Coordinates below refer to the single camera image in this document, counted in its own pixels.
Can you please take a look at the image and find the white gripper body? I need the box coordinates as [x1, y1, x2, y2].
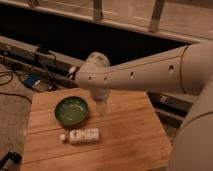
[91, 88, 110, 116]

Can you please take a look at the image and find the white plastic bottle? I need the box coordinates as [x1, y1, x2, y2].
[59, 128, 100, 144]

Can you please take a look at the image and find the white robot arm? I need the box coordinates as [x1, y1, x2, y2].
[75, 42, 213, 171]

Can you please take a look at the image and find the green ceramic bowl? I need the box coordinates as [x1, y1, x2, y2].
[55, 96, 88, 126]

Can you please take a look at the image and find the white plug connector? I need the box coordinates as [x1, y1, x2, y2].
[68, 66, 77, 75]

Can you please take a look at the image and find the wooden cutting board table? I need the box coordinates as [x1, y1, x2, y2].
[21, 88, 171, 171]

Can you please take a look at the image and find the blue box on floor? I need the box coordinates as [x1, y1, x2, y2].
[23, 75, 41, 88]

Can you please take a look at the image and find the black clamp device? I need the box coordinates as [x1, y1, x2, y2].
[36, 45, 50, 55]

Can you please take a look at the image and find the black object bottom left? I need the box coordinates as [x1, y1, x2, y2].
[0, 151, 23, 171]

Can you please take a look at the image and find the black cable on floor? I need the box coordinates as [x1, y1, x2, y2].
[0, 71, 33, 104]

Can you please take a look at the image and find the metal window frame rail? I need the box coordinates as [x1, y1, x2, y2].
[0, 0, 213, 43]

